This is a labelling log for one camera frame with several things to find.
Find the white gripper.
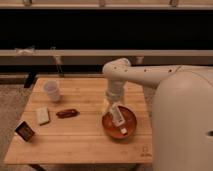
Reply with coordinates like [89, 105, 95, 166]
[102, 80, 125, 114]

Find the translucent plastic cup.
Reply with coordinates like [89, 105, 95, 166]
[43, 81, 60, 102]

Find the wooden table board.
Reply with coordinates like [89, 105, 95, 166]
[4, 78, 152, 164]

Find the orange round bowl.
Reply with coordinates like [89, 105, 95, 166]
[102, 105, 137, 139]

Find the white window rail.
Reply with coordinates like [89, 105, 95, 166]
[0, 49, 213, 66]

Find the white sponge block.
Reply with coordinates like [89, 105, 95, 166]
[36, 107, 50, 125]

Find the brown sausage toy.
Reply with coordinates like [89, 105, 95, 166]
[56, 109, 79, 118]

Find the white marker in bowl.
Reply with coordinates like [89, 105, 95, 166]
[110, 104, 128, 135]

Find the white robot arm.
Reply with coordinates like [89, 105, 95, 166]
[102, 58, 213, 171]

